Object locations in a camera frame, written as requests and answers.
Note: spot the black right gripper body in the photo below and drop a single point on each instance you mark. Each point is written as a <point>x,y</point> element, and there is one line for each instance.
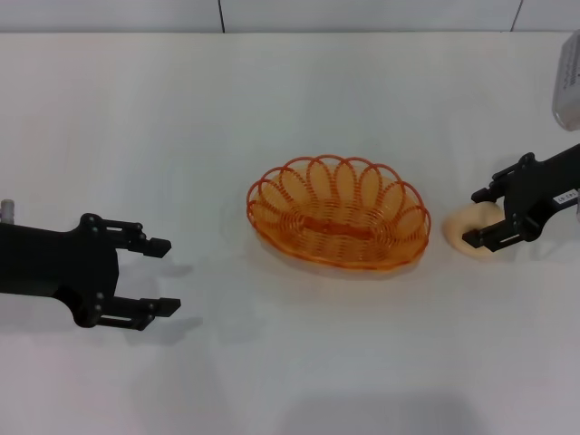
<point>539,190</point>

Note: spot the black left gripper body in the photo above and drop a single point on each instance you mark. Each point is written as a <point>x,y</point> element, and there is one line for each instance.
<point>59,263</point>

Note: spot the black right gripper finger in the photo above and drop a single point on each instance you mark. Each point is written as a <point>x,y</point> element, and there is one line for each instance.
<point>485,194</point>
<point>480,240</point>

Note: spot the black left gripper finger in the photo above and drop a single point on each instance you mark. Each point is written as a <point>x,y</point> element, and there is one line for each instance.
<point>158,306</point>
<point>156,247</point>

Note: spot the pale round bread bun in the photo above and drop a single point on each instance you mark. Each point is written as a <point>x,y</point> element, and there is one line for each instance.
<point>453,231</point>

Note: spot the orange plastic woven basket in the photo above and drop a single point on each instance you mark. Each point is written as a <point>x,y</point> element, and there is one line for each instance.
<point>340,229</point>

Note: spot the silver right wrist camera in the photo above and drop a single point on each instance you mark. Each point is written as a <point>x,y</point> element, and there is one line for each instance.
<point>566,81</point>

